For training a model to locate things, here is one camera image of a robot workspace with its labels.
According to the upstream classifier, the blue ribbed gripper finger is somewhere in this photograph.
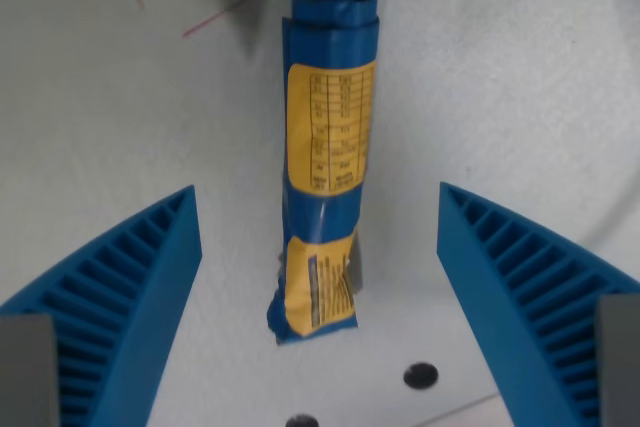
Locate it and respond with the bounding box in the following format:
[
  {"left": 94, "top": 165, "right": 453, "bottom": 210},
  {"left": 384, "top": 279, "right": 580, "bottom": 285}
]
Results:
[
  {"left": 0, "top": 184, "right": 203, "bottom": 427},
  {"left": 436, "top": 182, "right": 640, "bottom": 427}
]

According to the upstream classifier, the blue bag with yellow labels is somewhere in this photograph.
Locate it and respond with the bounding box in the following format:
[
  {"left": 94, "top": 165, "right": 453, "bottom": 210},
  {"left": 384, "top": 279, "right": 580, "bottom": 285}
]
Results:
[{"left": 264, "top": 0, "right": 381, "bottom": 346}]

